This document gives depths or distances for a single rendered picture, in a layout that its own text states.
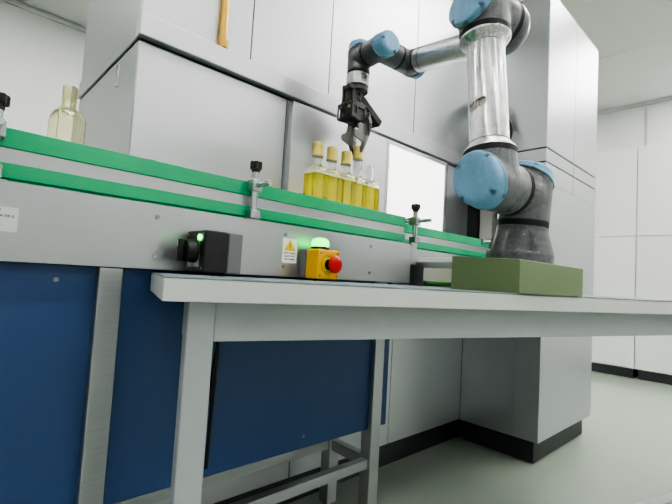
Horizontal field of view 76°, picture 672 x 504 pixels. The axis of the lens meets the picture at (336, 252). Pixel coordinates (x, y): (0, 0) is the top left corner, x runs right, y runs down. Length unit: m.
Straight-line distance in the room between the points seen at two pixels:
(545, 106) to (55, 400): 2.07
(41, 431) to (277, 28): 1.25
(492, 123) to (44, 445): 1.03
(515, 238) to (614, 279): 3.82
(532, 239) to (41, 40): 4.05
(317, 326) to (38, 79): 3.83
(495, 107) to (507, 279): 0.37
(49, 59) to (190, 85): 3.15
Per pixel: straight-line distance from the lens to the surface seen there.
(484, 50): 1.11
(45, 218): 0.83
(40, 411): 0.89
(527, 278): 0.97
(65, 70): 4.42
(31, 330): 0.86
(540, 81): 2.31
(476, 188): 0.96
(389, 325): 0.81
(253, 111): 1.40
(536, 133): 2.23
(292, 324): 0.72
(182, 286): 0.63
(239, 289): 0.64
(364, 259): 1.21
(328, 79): 1.64
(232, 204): 0.97
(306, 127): 1.48
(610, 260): 4.86
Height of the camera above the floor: 0.76
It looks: 3 degrees up
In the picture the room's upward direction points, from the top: 3 degrees clockwise
